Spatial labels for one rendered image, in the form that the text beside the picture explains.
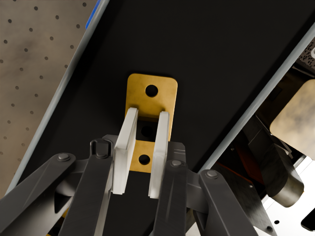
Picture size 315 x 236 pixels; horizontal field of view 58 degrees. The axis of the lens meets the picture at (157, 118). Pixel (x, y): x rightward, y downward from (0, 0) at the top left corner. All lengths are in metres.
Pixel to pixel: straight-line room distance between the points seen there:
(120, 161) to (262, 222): 0.26
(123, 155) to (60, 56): 0.59
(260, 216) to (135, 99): 0.24
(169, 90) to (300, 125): 0.18
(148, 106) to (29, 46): 0.56
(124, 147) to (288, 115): 0.22
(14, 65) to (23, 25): 0.10
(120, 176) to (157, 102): 0.08
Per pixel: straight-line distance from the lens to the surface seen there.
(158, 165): 0.16
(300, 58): 0.30
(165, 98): 0.22
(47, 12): 0.73
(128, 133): 0.17
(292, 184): 0.35
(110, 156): 0.15
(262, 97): 0.23
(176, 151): 0.18
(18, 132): 0.84
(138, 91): 0.22
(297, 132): 0.35
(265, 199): 0.48
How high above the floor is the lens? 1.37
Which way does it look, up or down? 69 degrees down
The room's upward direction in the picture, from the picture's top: 173 degrees counter-clockwise
